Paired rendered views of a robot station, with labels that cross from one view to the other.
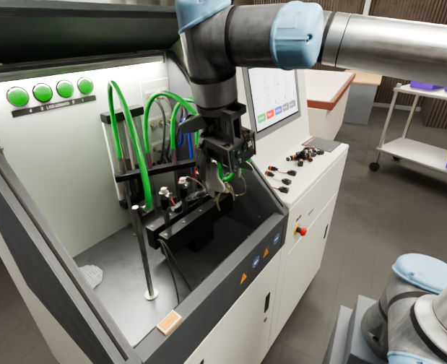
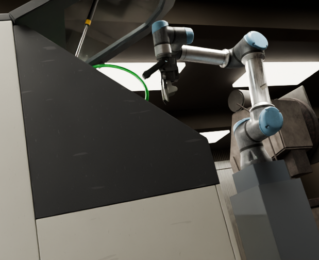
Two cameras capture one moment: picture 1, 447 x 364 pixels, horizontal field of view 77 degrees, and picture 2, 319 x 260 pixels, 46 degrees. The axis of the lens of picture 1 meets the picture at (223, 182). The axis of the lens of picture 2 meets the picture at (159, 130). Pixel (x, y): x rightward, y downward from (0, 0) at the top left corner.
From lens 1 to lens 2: 160 cm
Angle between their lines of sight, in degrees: 70
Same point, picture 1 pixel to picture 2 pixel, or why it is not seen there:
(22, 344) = not seen: outside the picture
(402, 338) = (256, 115)
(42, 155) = not seen: hidden behind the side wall
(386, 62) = (198, 53)
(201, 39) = (167, 30)
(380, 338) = (254, 157)
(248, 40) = (180, 31)
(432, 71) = (208, 54)
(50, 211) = not seen: hidden behind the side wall
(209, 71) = (168, 39)
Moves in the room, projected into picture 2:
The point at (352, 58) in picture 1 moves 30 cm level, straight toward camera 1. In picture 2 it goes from (190, 52) to (225, 14)
